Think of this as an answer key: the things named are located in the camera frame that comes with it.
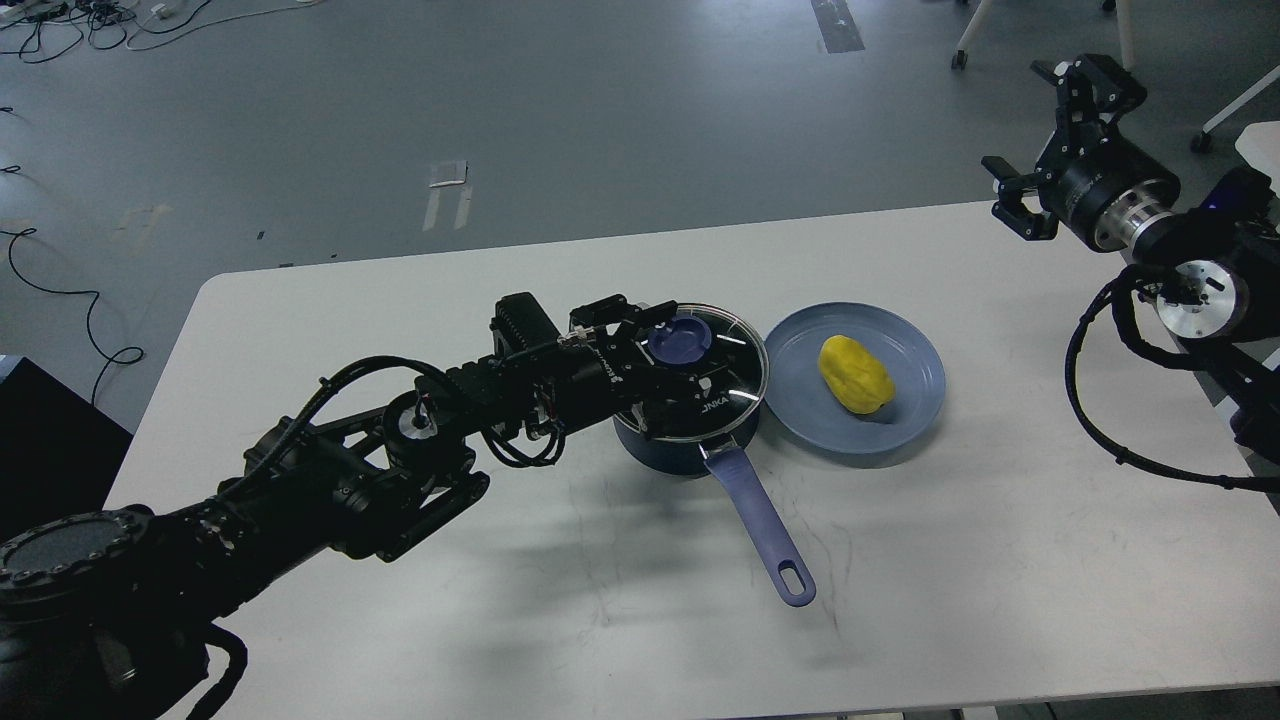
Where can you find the yellow potato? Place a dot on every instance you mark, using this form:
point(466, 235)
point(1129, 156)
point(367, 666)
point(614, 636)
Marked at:
point(858, 380)

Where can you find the black box left edge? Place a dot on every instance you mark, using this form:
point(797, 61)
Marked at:
point(59, 454)

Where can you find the blue round plate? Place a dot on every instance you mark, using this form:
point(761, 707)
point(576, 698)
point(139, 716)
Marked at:
point(801, 401)

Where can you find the white furniture right edge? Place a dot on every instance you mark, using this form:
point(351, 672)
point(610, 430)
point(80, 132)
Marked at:
point(1255, 103)

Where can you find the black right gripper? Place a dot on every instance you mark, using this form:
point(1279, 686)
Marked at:
point(1107, 191)

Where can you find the glass pot lid blue knob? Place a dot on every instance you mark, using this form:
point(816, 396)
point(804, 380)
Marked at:
point(725, 365)

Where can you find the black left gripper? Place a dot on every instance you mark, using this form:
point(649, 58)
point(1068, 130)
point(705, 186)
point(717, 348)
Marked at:
point(600, 378)

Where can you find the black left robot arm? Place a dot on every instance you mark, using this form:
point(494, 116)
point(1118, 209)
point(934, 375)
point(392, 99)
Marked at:
point(114, 614)

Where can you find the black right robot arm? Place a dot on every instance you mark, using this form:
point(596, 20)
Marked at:
point(1202, 283)

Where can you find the white chair legs with casters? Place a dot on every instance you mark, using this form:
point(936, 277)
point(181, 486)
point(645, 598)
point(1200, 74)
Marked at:
point(980, 25)

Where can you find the dark blue saucepan with handle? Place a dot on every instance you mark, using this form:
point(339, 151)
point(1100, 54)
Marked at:
point(724, 458)

